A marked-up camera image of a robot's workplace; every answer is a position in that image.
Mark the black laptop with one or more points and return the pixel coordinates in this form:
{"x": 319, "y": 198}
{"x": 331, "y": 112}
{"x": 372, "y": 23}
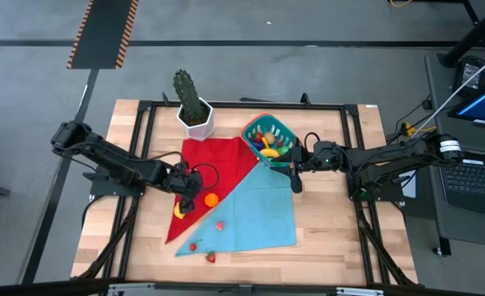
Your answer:
{"x": 472, "y": 181}

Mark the red toy strawberry green leaves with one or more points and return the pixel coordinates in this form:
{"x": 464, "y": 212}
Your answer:
{"x": 211, "y": 257}

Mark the dark grey side desk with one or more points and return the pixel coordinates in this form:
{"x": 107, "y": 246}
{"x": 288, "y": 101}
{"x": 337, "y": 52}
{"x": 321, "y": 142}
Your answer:
{"x": 452, "y": 226}

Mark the red toy cherry with stem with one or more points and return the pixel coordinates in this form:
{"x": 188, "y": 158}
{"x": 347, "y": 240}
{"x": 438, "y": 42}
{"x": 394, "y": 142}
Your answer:
{"x": 192, "y": 247}

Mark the orange toy fruit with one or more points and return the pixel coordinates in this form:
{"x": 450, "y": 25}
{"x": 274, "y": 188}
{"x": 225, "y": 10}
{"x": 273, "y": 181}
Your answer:
{"x": 211, "y": 200}

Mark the black power supply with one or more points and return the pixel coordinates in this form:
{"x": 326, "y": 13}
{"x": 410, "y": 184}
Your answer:
{"x": 468, "y": 76}

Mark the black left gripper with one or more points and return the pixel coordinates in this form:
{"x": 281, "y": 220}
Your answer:
{"x": 185, "y": 183}

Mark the yellow toy lemon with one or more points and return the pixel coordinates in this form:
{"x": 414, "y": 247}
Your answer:
{"x": 177, "y": 211}

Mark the green toy bell pepper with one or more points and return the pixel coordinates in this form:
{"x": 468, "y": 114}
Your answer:
{"x": 284, "y": 150}

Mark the yellow toy banana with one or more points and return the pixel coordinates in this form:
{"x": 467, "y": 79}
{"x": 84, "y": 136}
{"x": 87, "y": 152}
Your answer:
{"x": 269, "y": 153}

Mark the black stand leg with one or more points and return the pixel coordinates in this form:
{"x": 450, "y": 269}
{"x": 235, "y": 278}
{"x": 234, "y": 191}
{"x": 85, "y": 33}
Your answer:
{"x": 477, "y": 33}

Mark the white hexagonal planter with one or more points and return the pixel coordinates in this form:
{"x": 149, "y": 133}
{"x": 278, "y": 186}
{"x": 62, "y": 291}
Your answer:
{"x": 199, "y": 130}

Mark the tan toy bread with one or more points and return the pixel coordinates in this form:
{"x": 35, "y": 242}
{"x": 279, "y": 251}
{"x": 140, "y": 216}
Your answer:
{"x": 270, "y": 137}

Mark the purple toy eggplant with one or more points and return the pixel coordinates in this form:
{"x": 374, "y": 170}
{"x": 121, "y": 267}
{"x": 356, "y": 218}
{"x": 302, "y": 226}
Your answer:
{"x": 258, "y": 145}

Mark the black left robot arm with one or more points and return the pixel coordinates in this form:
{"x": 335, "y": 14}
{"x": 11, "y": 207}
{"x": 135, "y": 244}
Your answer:
{"x": 115, "y": 162}

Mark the white paper sheet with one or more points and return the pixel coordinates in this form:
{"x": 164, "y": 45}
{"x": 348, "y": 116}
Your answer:
{"x": 410, "y": 190}

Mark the green cactus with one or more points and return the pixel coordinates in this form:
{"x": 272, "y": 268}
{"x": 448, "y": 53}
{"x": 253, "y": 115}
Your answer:
{"x": 187, "y": 92}

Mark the red cloth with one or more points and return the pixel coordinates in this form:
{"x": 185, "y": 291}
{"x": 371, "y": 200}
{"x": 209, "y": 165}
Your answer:
{"x": 213, "y": 160}

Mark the yellow power plug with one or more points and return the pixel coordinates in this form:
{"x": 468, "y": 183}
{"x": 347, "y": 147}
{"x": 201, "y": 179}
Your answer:
{"x": 409, "y": 129}

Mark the black metal table frame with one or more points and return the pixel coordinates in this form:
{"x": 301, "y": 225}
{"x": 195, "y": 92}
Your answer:
{"x": 242, "y": 105}

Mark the black hazard striped mat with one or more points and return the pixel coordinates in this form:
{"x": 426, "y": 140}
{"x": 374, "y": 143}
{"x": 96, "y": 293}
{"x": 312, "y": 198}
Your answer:
{"x": 103, "y": 33}

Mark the teal cloth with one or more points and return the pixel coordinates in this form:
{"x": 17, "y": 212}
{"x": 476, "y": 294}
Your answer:
{"x": 259, "y": 214}

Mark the teal basket orange rim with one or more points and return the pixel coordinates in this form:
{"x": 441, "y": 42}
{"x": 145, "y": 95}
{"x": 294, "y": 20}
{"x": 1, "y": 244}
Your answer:
{"x": 275, "y": 122}

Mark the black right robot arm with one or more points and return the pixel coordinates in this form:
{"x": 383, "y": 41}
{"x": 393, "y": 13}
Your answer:
{"x": 390, "y": 158}

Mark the red toy tomato green top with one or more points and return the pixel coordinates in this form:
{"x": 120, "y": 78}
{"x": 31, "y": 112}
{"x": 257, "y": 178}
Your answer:
{"x": 259, "y": 136}

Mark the yellow toy squash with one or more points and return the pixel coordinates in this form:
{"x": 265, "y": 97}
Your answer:
{"x": 264, "y": 144}

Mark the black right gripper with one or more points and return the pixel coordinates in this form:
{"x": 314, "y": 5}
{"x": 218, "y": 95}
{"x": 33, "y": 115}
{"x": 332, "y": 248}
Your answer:
{"x": 324, "y": 158}

